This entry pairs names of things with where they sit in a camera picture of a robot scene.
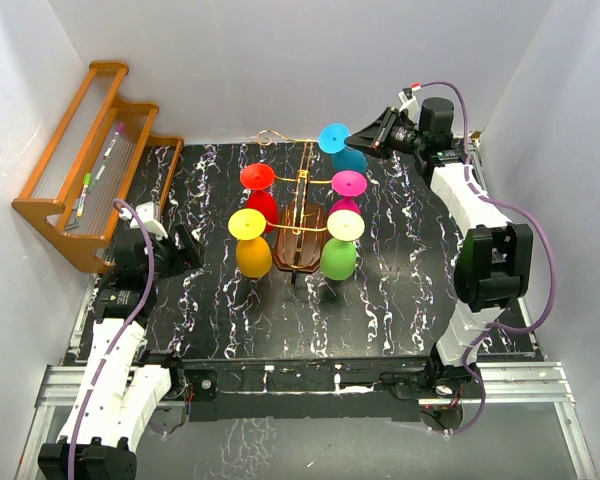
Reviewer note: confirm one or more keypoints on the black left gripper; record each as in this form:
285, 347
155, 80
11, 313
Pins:
186, 257

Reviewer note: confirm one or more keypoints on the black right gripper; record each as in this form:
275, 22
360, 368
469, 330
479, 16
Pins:
371, 138

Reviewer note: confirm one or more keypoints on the blue wine glass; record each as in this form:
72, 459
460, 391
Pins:
331, 141

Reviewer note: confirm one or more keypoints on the magenta wine glass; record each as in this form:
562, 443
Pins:
348, 184

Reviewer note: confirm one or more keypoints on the green wine glass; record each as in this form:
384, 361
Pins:
339, 255

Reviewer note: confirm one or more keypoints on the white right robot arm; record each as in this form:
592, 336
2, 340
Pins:
493, 266

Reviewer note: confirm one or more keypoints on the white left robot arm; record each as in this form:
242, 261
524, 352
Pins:
120, 389

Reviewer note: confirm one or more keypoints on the yellow orange wine glass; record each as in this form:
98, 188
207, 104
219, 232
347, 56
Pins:
253, 254

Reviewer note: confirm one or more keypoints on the red wine glass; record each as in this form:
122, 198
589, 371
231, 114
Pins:
258, 178

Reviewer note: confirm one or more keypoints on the brown wooden rack base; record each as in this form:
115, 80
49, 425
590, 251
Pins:
300, 252

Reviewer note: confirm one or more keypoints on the green capped marker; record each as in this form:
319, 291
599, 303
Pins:
83, 194

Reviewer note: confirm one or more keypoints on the orange wooden tiered shelf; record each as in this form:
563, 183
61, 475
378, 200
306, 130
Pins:
49, 197

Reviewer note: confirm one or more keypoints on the purple capped marker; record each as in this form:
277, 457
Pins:
119, 130

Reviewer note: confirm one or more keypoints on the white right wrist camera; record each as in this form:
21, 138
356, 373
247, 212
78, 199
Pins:
409, 105

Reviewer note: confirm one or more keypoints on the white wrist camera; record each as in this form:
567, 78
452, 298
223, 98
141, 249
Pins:
409, 105
149, 214

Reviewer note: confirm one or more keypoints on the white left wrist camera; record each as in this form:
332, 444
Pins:
149, 214

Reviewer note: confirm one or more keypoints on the gold wire glass rack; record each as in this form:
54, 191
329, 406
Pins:
302, 181

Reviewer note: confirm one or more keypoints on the aluminium frame rail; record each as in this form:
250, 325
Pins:
386, 388

